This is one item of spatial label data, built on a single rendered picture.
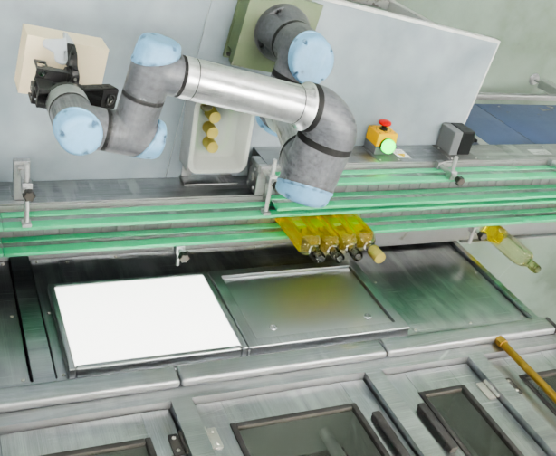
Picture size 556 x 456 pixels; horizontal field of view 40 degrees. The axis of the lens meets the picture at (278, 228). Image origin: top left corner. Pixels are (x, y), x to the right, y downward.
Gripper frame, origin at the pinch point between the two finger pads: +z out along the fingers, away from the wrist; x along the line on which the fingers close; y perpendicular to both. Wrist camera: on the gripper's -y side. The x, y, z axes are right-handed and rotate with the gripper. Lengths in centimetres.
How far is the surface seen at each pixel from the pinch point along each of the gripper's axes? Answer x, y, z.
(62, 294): 61, -12, 8
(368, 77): -1, -95, 37
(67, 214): 45, -12, 20
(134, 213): 43, -29, 20
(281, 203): 34, -70, 18
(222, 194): 37, -55, 25
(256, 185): 32, -63, 23
